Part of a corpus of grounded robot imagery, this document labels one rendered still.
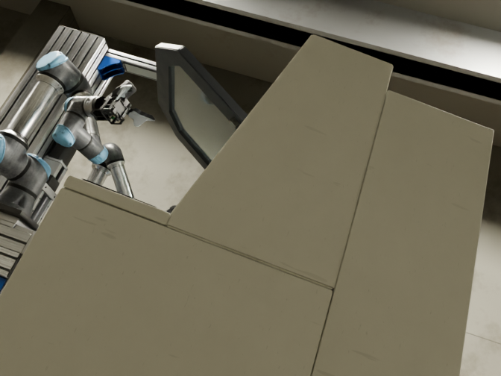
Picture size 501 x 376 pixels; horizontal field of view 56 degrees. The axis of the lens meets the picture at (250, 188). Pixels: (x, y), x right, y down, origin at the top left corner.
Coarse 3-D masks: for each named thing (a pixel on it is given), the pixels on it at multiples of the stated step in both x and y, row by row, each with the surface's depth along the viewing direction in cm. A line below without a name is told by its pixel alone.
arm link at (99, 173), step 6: (114, 162) 254; (96, 168) 251; (102, 168) 251; (90, 174) 251; (96, 174) 250; (102, 174) 252; (108, 174) 255; (90, 180) 249; (96, 180) 249; (102, 180) 252
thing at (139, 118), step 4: (136, 108) 162; (132, 112) 163; (136, 112) 162; (140, 112) 163; (144, 112) 163; (132, 116) 162; (136, 116) 162; (140, 116) 163; (144, 116) 162; (148, 116) 162; (152, 116) 162; (136, 120) 162; (140, 120) 162; (144, 120) 162; (148, 120) 163; (152, 120) 162; (136, 124) 161; (140, 124) 161
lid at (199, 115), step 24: (168, 48) 199; (168, 72) 214; (192, 72) 193; (168, 96) 231; (192, 96) 213; (216, 96) 189; (168, 120) 253; (192, 120) 230; (216, 120) 207; (240, 120) 184; (192, 144) 250; (216, 144) 224
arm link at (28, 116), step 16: (48, 64) 184; (64, 64) 187; (48, 80) 184; (64, 80) 188; (80, 80) 194; (32, 96) 181; (48, 96) 184; (32, 112) 179; (16, 128) 175; (32, 128) 179; (0, 144) 168; (16, 144) 173; (0, 160) 169; (16, 160) 173
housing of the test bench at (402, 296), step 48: (384, 144) 108; (432, 144) 110; (480, 144) 113; (384, 192) 104; (432, 192) 105; (480, 192) 107; (384, 240) 99; (432, 240) 101; (336, 288) 94; (384, 288) 95; (432, 288) 97; (336, 336) 90; (384, 336) 92; (432, 336) 93
